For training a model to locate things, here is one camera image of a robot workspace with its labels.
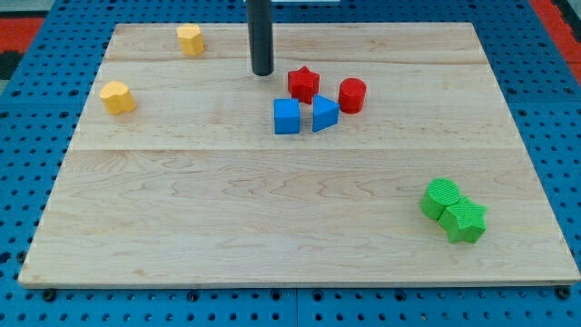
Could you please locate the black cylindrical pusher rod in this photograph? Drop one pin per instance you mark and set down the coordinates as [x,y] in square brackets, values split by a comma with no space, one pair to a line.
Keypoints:
[259,23]

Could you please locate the red star block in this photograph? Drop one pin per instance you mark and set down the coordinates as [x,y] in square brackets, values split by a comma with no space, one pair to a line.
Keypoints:
[303,84]

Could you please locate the green star block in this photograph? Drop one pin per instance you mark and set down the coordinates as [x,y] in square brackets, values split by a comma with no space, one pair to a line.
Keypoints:
[464,221]

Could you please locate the yellow heart block far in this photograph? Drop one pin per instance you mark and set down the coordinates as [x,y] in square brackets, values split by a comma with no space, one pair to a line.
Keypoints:
[190,39]

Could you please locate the yellow heart block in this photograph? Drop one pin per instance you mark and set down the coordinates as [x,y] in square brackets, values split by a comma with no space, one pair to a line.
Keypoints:
[190,39]
[117,98]

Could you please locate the blue cube block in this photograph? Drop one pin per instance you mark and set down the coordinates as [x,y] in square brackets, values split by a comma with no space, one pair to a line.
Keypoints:
[286,114]

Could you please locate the blue triangle block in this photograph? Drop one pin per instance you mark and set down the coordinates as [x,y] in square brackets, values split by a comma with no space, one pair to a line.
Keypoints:
[325,113]

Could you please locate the red cylinder block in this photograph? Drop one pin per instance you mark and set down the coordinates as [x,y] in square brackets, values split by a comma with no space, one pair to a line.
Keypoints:
[352,95]

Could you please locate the yellow heart block near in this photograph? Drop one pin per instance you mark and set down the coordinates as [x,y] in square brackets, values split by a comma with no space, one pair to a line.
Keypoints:
[117,98]

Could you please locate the light wooden board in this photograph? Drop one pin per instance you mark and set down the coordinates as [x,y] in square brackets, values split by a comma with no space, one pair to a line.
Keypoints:
[193,189]

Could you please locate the green cylinder block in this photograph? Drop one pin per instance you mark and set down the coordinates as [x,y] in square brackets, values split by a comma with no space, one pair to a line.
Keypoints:
[439,194]

